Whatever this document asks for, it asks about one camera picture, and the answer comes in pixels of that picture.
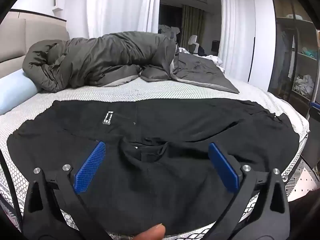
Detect bed with honeycomb sheet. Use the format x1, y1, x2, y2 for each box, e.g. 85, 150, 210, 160
0, 76, 320, 240

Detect light blue pillow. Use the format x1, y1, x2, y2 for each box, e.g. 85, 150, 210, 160
0, 69, 42, 115

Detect hanging grey clothes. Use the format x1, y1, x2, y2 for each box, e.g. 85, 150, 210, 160
277, 29, 297, 80

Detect grey duvet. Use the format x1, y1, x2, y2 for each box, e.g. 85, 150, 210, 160
22, 31, 240, 94

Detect olive curtain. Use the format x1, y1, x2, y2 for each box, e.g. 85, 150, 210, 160
181, 4, 205, 50

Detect white chair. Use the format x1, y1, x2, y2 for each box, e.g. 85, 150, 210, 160
187, 35, 198, 53

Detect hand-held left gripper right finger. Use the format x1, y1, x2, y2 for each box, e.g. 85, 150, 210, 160
200, 142, 292, 240

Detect black pants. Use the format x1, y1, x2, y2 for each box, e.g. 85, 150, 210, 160
7, 99, 300, 235

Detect teal folded cloth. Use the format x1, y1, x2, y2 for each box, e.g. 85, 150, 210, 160
301, 47, 318, 59

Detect pile of grey clothes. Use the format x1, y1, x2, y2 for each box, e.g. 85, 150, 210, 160
158, 24, 181, 40

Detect white curtain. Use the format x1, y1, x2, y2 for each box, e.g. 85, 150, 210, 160
86, 0, 162, 39
217, 0, 255, 70

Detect beige headboard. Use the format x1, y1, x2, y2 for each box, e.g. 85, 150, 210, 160
0, 9, 70, 79

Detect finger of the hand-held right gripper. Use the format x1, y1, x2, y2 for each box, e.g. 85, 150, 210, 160
309, 101, 320, 130

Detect white crumpled clothing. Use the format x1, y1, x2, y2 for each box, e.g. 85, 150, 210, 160
294, 75, 315, 97

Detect dark glass-door wardrobe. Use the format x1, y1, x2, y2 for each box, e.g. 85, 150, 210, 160
267, 0, 320, 120

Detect white cabinet door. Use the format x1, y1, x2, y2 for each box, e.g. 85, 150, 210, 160
247, 0, 278, 85

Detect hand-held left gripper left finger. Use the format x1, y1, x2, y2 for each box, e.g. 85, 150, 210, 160
22, 141, 113, 240

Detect person's left hand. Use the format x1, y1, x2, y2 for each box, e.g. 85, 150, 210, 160
132, 224, 166, 240

